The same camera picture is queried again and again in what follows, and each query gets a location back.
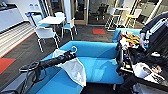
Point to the white t-shirt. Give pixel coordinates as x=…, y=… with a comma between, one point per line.
x=73, y=70

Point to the white clothes hanger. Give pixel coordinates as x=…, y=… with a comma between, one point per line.
x=74, y=49

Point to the blue seat white chair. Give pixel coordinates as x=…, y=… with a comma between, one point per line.
x=60, y=14
x=69, y=26

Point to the blue recycling bin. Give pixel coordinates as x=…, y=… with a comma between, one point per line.
x=31, y=16

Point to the white square table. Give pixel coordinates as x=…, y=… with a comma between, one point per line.
x=51, y=20

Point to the white round container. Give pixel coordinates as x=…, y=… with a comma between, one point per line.
x=143, y=70

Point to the wooden glass door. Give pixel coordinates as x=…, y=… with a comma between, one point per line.
x=81, y=11

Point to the white bar stool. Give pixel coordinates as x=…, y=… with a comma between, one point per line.
x=111, y=18

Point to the tall white bar table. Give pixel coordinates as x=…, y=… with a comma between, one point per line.
x=120, y=10

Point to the yellow bar stool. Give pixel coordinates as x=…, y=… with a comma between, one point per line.
x=132, y=18

